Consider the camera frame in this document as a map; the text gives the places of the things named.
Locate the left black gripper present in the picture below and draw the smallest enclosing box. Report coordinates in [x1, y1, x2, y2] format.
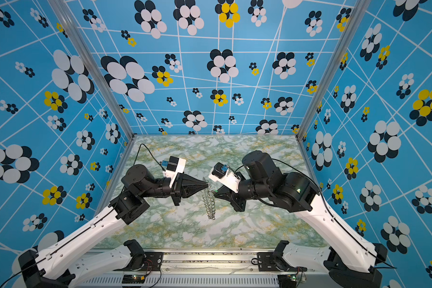
[141, 168, 208, 206]

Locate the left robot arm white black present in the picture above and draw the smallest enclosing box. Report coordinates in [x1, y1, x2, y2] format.
[14, 164, 209, 288]

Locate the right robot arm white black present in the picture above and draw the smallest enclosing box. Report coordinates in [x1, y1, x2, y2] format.
[209, 151, 388, 288]

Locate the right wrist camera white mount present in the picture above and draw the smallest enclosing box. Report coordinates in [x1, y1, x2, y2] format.
[208, 162, 241, 193]

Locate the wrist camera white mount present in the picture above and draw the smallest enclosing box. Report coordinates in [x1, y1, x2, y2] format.
[162, 156, 186, 188]
[208, 162, 241, 193]

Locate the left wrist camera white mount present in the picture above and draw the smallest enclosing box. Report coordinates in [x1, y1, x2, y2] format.
[162, 156, 186, 188]

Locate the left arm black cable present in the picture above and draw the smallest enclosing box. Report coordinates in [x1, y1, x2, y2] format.
[0, 143, 166, 288]

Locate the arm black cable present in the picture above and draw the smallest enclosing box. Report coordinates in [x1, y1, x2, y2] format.
[233, 158, 397, 270]
[0, 143, 166, 288]

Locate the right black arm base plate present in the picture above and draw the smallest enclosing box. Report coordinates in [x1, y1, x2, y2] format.
[252, 252, 300, 273]

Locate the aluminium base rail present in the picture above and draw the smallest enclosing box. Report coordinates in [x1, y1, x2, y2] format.
[52, 248, 368, 288]

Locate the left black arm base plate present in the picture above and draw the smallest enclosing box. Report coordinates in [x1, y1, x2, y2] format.
[126, 252, 164, 271]

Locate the left rear aluminium post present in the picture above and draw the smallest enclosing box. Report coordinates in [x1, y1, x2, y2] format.
[48, 0, 134, 141]

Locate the aluminium post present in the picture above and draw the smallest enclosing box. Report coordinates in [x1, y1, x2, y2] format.
[48, 0, 134, 141]
[297, 0, 371, 141]

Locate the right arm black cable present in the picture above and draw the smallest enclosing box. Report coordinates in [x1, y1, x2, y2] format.
[233, 158, 397, 270]

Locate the right rear aluminium post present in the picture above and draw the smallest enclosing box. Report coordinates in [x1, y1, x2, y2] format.
[297, 0, 371, 141]

